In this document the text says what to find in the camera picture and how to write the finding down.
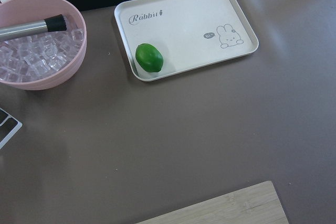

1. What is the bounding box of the pink bowl of ice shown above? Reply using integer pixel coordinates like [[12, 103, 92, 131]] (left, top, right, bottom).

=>
[[1, 0, 87, 90]]

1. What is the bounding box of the green lime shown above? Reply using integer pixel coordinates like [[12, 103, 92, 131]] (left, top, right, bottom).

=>
[[135, 44, 164, 72]]

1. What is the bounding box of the cream rabbit tray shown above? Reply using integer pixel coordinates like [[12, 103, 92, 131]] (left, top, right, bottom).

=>
[[114, 0, 259, 81]]

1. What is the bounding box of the steel muddler black tip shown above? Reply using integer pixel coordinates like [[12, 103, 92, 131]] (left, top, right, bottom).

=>
[[1, 15, 67, 41]]

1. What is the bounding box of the bamboo cutting board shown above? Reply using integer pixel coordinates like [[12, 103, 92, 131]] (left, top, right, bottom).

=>
[[142, 181, 289, 223]]

